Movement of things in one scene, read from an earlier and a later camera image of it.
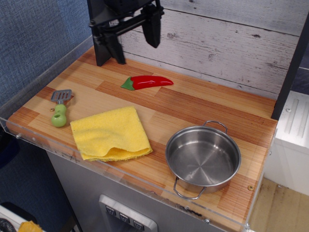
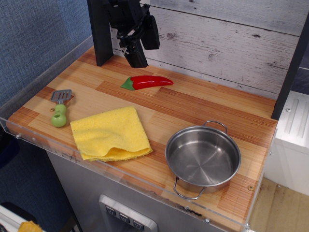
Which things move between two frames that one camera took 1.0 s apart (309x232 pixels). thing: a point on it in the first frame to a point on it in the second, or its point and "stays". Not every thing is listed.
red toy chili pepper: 140,82 stays
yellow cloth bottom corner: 29,226 stays
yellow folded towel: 114,135 stays
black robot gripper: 115,16 to 127,17
